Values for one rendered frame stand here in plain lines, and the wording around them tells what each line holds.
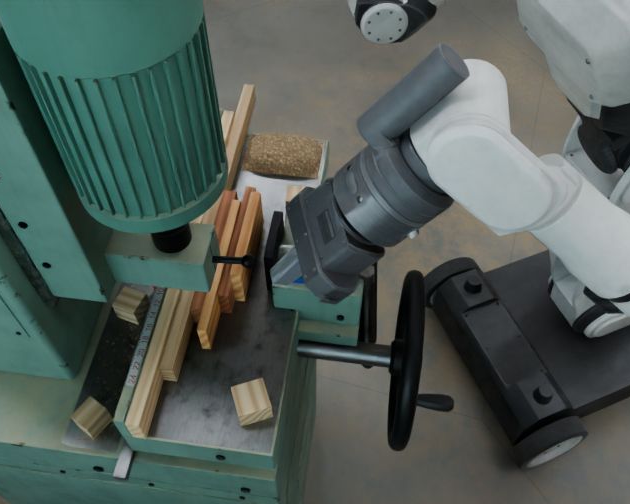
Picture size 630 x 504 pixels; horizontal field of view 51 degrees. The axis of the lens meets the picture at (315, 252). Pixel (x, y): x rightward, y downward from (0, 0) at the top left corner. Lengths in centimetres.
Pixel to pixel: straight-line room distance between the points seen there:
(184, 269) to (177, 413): 21
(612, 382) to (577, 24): 119
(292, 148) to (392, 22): 27
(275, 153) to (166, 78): 59
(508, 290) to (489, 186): 146
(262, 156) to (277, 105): 148
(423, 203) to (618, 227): 17
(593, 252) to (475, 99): 17
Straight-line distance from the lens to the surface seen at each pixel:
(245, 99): 128
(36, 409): 115
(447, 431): 194
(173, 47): 61
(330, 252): 61
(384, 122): 55
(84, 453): 109
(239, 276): 98
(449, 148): 51
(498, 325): 189
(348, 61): 287
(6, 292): 93
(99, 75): 60
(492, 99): 55
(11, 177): 78
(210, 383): 98
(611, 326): 187
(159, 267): 91
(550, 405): 180
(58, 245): 86
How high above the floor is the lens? 178
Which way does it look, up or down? 55 degrees down
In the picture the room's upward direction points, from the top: straight up
